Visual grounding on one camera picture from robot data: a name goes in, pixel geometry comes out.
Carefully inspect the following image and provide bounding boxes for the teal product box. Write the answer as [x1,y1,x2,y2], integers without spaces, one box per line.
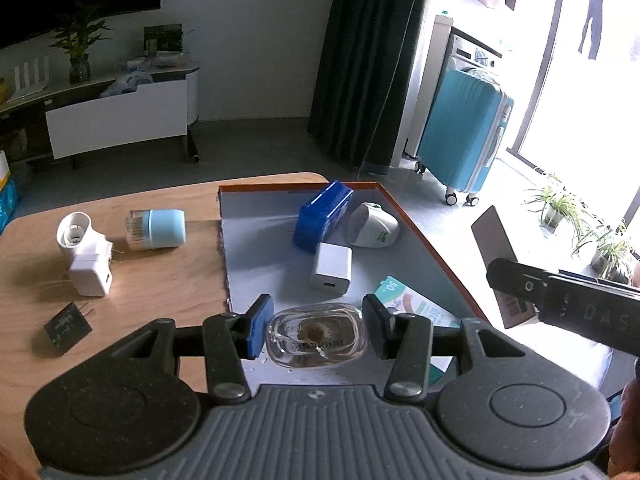
[372,275,464,373]

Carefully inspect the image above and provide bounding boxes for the white usb charger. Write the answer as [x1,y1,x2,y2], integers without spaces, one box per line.
[310,243,352,296]

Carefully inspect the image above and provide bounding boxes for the white round plug nightlight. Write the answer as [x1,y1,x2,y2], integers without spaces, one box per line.
[347,202,400,248]

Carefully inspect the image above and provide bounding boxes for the blue plastic case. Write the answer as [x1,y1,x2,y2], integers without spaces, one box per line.
[293,180,354,254]

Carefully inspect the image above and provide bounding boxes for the white barcode product box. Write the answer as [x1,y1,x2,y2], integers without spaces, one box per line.
[470,205,539,331]

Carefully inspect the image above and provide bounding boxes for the light blue toothpick jar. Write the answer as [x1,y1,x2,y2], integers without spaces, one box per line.
[126,209,186,250]

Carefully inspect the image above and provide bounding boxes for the white cube plug charger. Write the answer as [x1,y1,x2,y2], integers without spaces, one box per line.
[68,254,113,297]

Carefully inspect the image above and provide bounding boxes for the black plug adapter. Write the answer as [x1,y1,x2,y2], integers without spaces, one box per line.
[43,301,94,356]

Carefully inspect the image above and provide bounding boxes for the white round socket adapter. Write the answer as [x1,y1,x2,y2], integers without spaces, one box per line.
[55,211,113,263]

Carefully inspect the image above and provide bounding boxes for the person's right hand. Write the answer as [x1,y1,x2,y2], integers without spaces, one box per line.
[608,361,640,479]

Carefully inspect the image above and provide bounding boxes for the orange-edged cardboard box tray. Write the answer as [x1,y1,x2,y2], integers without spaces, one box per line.
[219,182,483,318]

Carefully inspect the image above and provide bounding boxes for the potted spider plant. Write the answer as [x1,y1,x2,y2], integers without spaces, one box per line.
[525,174,589,236]

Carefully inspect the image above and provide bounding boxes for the teal suitcase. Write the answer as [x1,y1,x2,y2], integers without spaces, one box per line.
[420,76,514,206]

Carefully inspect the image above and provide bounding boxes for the white tv cabinet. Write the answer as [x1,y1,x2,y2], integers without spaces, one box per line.
[1,62,200,162]

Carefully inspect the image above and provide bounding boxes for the dark green curtain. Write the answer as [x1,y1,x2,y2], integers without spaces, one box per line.
[307,0,425,174]

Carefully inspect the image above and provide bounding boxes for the blue plastic bag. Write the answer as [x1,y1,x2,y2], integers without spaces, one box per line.
[0,178,18,233]

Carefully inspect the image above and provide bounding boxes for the white washing machine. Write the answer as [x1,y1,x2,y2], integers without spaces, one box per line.
[390,14,503,168]

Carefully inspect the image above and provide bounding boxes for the white yellow cardboard box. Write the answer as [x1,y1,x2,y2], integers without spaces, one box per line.
[0,151,11,190]

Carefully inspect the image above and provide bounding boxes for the white wifi router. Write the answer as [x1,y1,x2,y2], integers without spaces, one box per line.
[9,55,50,102]

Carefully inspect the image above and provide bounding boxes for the potted bamboo plant in vase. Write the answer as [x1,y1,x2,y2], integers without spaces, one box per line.
[50,18,111,84]

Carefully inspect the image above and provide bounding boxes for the green picture frame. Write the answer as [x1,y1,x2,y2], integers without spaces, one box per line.
[143,24,183,56]

